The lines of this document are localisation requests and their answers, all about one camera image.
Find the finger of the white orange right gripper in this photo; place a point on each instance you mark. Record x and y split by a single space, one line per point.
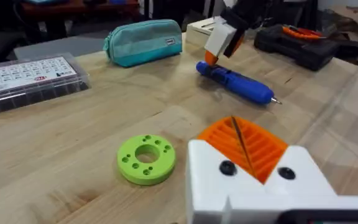
235 43
221 37

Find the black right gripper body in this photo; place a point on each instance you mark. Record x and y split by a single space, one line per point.
244 14

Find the black tool case with tools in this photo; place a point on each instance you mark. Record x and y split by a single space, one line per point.
297 49

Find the grey flat board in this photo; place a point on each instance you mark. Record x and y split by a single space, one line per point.
61 46

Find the white orange left gripper left finger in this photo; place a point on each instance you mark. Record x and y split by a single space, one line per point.
207 174

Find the pale wooden box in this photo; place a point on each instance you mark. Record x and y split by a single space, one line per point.
197 32

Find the green disc with holes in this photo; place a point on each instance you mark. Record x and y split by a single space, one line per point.
146 160

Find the clear plastic screw box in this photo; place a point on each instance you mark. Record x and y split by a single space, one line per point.
26 82

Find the brown crumpled paper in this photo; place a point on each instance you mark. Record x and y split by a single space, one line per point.
353 21

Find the white orange left gripper right finger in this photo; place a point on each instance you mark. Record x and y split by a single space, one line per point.
300 174

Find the teal zip bag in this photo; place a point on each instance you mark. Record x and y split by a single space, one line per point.
143 43

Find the blue electric screwdriver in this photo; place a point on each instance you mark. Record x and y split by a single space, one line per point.
238 83

